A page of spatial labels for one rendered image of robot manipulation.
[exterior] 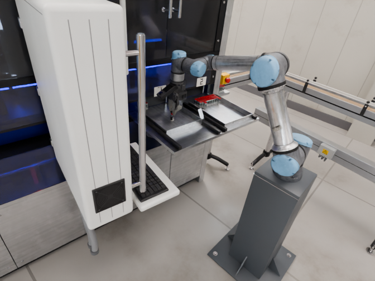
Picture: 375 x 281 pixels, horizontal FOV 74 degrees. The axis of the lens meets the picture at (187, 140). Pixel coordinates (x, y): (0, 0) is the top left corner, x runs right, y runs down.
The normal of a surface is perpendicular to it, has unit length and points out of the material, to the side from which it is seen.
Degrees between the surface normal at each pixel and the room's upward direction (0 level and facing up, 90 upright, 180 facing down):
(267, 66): 83
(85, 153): 90
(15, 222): 90
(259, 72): 83
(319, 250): 0
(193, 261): 0
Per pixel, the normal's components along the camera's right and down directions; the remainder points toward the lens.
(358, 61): -0.68, 0.36
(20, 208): 0.63, 0.48
